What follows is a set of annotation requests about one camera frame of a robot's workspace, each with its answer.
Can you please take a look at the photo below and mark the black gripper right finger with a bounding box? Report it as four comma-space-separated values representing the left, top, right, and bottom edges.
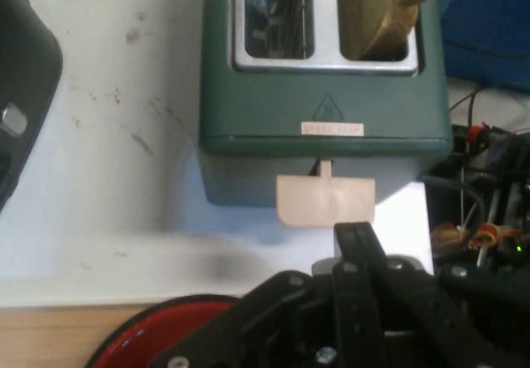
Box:
354, 220, 530, 368

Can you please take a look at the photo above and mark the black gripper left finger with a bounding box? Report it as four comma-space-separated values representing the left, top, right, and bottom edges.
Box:
147, 221, 384, 368

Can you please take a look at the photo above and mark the beige toaster lever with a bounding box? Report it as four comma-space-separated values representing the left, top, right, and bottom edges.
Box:
275, 158, 377, 230

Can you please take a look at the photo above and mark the green two-slot toaster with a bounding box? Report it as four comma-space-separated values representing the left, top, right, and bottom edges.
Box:
198, 0, 455, 210

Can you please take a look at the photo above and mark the red plate with black rim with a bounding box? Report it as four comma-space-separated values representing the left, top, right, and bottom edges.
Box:
84, 294, 249, 368

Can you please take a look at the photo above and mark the toast bread slice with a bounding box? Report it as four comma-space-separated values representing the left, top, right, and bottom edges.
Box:
340, 0, 446, 61

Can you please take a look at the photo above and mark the blue plastic box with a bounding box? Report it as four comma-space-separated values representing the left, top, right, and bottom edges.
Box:
437, 0, 530, 92

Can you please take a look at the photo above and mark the bundle of wires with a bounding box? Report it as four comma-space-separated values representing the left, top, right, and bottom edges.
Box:
426, 122, 530, 280

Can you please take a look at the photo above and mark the thin black cable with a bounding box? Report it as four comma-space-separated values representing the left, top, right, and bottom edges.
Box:
450, 85, 504, 145

